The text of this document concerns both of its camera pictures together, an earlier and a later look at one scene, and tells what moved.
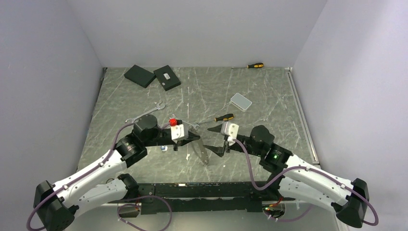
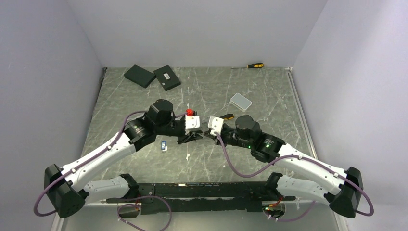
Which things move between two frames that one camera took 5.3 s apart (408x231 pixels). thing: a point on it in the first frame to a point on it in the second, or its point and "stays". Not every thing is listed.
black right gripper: [220, 150] to [217, 141]
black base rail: [224, 196] stays
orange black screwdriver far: [257, 65] stays
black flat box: [140, 76] stays
